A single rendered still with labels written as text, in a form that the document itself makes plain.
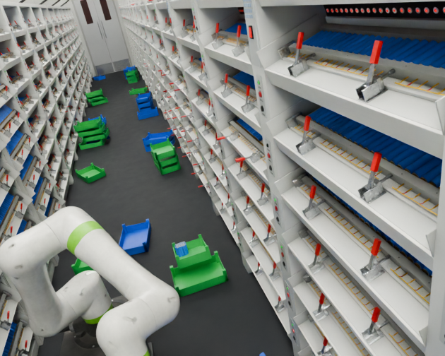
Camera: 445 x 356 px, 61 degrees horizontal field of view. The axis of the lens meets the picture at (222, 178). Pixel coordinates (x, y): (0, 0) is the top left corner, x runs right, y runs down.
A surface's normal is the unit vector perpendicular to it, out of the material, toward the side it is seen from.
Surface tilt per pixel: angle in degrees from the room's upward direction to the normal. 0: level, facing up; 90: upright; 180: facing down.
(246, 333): 0
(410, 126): 108
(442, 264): 90
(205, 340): 0
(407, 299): 18
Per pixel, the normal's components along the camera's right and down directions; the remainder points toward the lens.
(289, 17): 0.27, 0.39
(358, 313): -0.47, -0.75
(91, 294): 0.72, 0.13
